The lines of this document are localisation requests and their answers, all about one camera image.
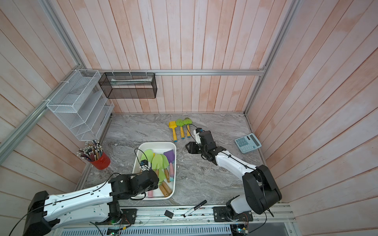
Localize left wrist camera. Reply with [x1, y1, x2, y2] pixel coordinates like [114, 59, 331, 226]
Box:
[140, 159, 149, 172]

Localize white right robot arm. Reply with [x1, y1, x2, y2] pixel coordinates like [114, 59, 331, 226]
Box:
[186, 128, 282, 222]

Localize small black square block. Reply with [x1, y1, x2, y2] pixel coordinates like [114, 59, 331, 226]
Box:
[164, 210, 174, 219]

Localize green shovel wooden handle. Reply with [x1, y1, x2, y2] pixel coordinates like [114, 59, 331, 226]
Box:
[156, 170, 173, 197]

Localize large green shovel blade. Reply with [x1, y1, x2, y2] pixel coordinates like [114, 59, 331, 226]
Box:
[140, 149, 155, 163]

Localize purple shovel pink handle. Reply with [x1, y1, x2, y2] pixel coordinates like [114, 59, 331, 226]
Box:
[163, 150, 175, 181]

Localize black wire mesh basket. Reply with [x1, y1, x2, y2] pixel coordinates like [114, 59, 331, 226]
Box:
[99, 72, 158, 99]

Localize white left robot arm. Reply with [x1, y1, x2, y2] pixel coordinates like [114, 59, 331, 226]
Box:
[23, 170, 159, 236]

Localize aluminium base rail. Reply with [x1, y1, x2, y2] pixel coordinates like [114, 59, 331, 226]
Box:
[53, 204, 301, 236]

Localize black marker pen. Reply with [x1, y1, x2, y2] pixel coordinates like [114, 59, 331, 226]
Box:
[183, 200, 207, 218]

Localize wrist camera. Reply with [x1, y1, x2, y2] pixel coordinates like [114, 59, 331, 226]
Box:
[140, 159, 149, 172]
[194, 128, 203, 144]

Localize yellow square shovel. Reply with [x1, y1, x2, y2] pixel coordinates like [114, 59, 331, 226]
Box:
[169, 121, 178, 142]

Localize green shovel orange handle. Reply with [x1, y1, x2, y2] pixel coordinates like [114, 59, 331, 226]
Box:
[183, 118, 193, 138]

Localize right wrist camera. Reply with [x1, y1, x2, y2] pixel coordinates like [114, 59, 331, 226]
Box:
[194, 128, 203, 144]

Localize light blue calculator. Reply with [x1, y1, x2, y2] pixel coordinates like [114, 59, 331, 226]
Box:
[235, 133, 262, 154]

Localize green shovel yellow handle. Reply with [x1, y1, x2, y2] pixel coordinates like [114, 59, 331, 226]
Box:
[176, 119, 185, 139]

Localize red pencil cup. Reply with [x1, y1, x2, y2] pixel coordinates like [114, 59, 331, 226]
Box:
[91, 152, 111, 170]

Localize white wire mesh shelf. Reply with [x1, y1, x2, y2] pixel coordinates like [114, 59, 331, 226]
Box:
[47, 70, 114, 141]

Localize white plastic storage box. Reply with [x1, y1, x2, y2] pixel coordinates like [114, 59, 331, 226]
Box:
[133, 142, 177, 201]

